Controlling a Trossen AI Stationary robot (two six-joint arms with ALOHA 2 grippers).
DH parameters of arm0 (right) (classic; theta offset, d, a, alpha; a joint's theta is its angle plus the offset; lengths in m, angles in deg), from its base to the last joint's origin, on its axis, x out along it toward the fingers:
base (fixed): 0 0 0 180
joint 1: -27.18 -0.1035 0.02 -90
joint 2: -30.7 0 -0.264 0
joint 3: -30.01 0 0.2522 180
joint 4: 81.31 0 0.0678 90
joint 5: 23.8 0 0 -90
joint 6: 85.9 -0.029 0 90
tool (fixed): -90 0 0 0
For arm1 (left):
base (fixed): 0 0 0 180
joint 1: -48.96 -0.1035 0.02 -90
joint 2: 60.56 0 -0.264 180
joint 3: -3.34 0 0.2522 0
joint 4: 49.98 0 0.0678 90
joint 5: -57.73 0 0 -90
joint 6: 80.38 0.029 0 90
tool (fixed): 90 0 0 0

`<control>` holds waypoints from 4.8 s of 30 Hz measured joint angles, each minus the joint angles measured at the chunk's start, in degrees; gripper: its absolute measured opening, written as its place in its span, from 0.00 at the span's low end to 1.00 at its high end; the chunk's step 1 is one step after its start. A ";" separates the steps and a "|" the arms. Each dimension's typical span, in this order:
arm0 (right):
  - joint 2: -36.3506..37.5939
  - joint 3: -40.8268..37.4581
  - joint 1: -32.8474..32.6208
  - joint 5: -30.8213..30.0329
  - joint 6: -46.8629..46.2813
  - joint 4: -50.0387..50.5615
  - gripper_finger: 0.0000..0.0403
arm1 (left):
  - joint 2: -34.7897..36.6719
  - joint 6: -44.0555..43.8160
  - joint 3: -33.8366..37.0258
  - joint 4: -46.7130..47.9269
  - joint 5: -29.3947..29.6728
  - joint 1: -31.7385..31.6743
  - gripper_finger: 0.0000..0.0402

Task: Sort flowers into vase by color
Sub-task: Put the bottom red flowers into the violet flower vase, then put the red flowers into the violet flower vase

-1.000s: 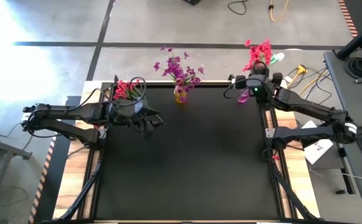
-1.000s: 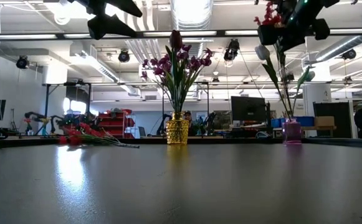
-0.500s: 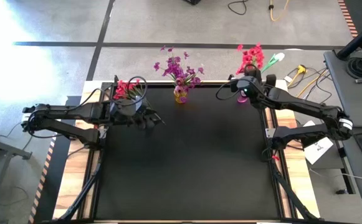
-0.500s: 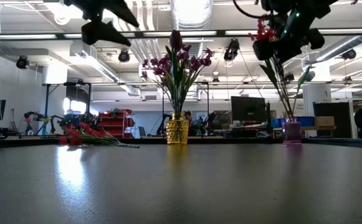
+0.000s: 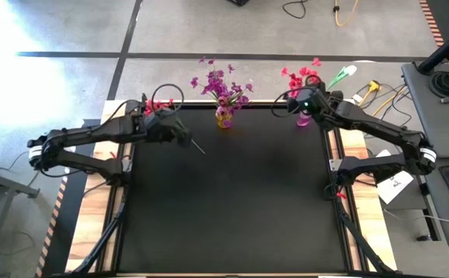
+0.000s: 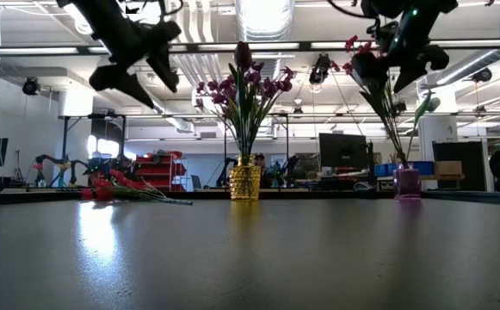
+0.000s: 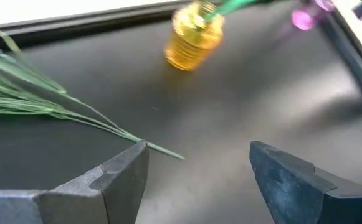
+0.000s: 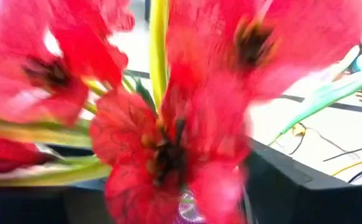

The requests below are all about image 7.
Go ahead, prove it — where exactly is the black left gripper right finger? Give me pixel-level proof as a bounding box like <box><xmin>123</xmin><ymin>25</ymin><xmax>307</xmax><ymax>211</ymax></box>
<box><xmin>249</xmin><ymin>140</ymin><xmax>362</xmax><ymax>224</ymax></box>

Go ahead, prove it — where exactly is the pink artificial tulip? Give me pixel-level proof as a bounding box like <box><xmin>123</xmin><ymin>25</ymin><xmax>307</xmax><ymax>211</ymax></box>
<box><xmin>202</xmin><ymin>0</ymin><xmax>293</xmax><ymax>23</ymax></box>

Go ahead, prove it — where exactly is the red artificial flower bunch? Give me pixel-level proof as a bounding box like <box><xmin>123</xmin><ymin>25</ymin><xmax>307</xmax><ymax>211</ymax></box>
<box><xmin>0</xmin><ymin>20</ymin><xmax>186</xmax><ymax>161</ymax></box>

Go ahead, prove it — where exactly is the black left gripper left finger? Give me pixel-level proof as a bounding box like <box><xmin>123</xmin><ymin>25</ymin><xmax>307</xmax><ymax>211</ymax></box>
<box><xmin>0</xmin><ymin>140</ymin><xmax>150</xmax><ymax>224</ymax></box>

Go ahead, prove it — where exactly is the yellow glass vase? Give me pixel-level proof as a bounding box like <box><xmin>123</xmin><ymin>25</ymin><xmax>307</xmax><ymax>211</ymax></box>
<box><xmin>164</xmin><ymin>0</ymin><xmax>226</xmax><ymax>72</ymax></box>

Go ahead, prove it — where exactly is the black table mat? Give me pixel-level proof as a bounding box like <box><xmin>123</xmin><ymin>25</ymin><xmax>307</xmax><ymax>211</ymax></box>
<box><xmin>0</xmin><ymin>4</ymin><xmax>362</xmax><ymax>224</ymax></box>

